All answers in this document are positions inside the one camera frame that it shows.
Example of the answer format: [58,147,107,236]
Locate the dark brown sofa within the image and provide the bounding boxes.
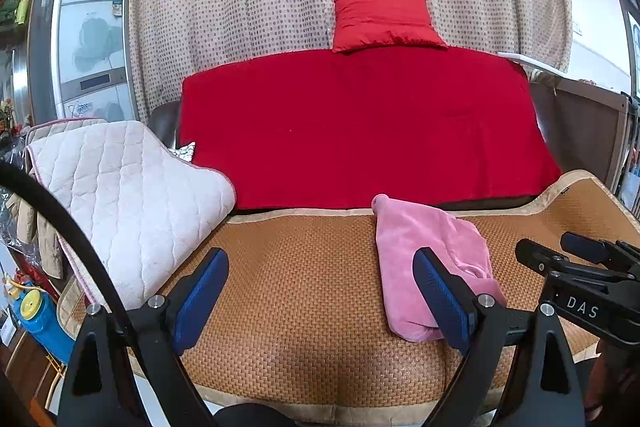
[149,62,631,212]

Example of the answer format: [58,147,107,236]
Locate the black cable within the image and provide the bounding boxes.
[0,162,151,427]

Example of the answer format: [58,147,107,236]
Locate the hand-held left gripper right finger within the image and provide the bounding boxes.
[412,247,586,427]

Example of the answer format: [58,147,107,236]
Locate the framed wall picture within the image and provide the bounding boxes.
[607,0,640,100]

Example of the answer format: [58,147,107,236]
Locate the woven rattan mat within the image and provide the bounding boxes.
[57,169,640,410]

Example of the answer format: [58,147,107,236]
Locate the wooden crib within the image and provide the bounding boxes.
[617,92,640,218]

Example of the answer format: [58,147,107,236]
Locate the red pillow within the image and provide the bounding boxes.
[331,0,448,55]

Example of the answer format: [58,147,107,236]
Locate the pink corduroy coat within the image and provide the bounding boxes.
[371,194,508,343]

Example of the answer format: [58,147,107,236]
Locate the dark cloth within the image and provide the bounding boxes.
[210,402,313,427]

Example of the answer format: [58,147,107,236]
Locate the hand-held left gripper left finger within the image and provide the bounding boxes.
[62,248,231,427]

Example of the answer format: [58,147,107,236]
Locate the clear plastic bag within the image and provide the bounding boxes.
[0,142,36,253]

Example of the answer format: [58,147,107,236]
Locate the silver refrigerator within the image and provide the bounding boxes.
[27,0,141,125]

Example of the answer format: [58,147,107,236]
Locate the artificial flowers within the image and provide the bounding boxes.
[0,99,21,138]

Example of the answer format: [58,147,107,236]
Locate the white patterned cushion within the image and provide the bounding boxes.
[167,141,197,164]

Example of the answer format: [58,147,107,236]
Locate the white quilted pad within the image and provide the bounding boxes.
[25,119,237,313]

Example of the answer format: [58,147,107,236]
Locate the person's right forearm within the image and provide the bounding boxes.
[582,339,640,427]

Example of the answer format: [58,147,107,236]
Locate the green potted plant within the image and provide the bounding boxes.
[0,0,36,28]

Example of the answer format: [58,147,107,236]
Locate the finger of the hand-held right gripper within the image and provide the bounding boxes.
[515,238,601,280]
[560,231,640,269]

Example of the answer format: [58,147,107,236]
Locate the blue bottle with yellow cap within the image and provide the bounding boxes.
[17,289,76,365]

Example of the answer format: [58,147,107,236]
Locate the red blanket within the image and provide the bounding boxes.
[178,47,563,212]

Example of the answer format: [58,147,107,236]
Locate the white board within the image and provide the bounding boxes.
[497,52,571,78]

